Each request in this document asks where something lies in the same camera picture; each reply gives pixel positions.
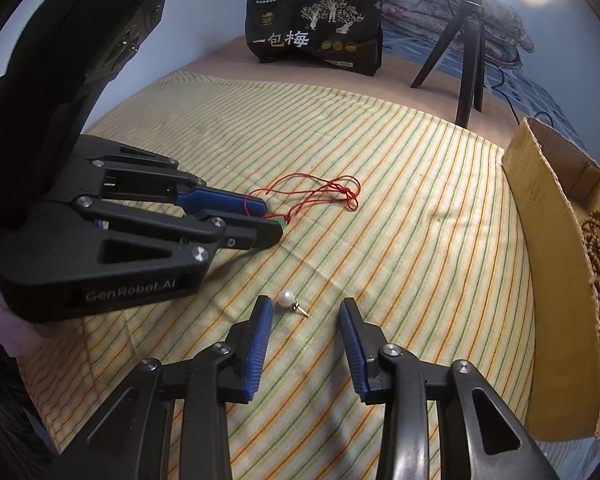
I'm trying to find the black snack bag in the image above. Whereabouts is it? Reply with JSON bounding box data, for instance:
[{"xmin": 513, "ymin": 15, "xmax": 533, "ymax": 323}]
[{"xmin": 245, "ymin": 0, "xmax": 384, "ymax": 76}]

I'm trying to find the open cardboard box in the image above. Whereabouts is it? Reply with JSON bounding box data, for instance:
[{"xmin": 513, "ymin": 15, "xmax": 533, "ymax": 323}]
[{"xmin": 502, "ymin": 118, "xmax": 600, "ymax": 442}]

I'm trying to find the black tripod stand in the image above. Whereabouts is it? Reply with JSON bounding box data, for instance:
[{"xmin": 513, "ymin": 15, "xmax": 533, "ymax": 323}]
[{"xmin": 409, "ymin": 0, "xmax": 488, "ymax": 129}]

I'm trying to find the red cord jade pendant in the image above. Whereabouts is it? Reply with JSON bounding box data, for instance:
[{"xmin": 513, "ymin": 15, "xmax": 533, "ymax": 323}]
[{"xmin": 242, "ymin": 172, "xmax": 362, "ymax": 224}]

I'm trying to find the pearl earring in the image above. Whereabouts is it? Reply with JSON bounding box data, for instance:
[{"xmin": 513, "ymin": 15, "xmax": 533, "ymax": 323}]
[{"xmin": 276, "ymin": 289, "xmax": 310, "ymax": 318}]

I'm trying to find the blue patterned bedsheet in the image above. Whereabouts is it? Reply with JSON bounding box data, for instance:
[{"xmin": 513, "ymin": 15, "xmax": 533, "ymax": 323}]
[{"xmin": 382, "ymin": 23, "xmax": 586, "ymax": 152}]

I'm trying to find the yellow striped cloth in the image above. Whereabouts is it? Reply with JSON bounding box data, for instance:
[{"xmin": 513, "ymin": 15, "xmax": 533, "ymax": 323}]
[{"xmin": 19, "ymin": 72, "xmax": 534, "ymax": 479}]

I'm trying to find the brown wooden bead necklace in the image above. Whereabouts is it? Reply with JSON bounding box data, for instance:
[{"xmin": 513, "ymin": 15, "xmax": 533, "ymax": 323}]
[{"xmin": 578, "ymin": 210, "xmax": 600, "ymax": 331}]

